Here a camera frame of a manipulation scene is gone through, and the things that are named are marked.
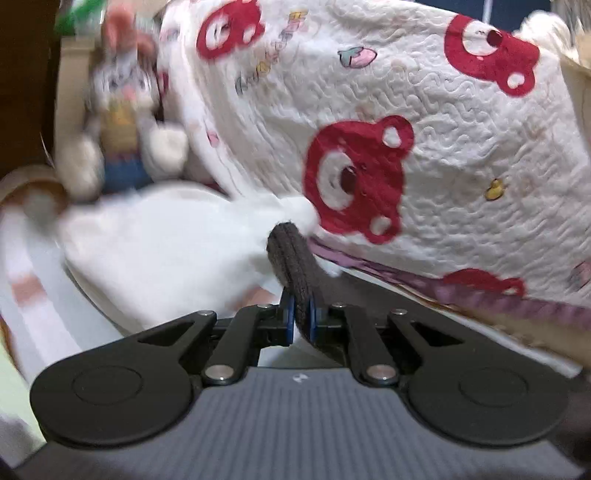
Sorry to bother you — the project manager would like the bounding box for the white folded garment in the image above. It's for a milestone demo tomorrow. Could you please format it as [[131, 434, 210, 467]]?
[[57, 182, 318, 333]]

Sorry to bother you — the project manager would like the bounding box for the checkered dog print blanket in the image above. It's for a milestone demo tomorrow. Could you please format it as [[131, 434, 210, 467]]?
[[0, 165, 583, 398]]

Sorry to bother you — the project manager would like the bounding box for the dark wooden dresser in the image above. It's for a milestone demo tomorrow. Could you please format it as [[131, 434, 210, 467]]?
[[1, 1, 60, 176]]

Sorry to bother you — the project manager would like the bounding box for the beige bedside cabinet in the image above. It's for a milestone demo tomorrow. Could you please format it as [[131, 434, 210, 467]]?
[[53, 37, 102, 152]]

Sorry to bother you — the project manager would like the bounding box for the grey bunny plush toy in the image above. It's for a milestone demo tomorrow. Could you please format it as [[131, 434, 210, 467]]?
[[55, 3, 189, 202]]

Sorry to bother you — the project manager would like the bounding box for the light green quilted blanket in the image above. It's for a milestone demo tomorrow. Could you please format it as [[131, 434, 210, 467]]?
[[0, 344, 45, 467]]

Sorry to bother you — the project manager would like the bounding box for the dark brown knit sweater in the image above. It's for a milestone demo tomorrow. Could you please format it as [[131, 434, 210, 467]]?
[[265, 221, 591, 462]]

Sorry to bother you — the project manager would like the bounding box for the white quilt with red bears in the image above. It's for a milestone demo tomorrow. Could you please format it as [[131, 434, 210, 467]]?
[[157, 1, 590, 328]]

